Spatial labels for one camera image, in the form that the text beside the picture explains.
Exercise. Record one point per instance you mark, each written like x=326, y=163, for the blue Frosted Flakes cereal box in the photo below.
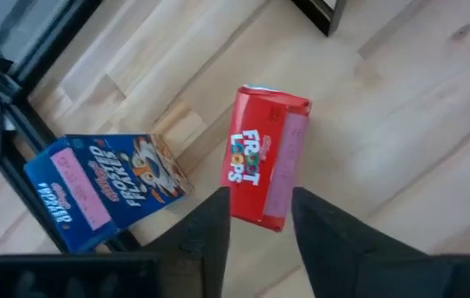
x=106, y=186

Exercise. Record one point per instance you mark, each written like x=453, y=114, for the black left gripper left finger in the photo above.
x=193, y=256

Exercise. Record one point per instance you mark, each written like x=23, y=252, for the red Froot Loops cereal box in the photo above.
x=260, y=165

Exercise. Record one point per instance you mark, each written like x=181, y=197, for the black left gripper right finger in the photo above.
x=342, y=256

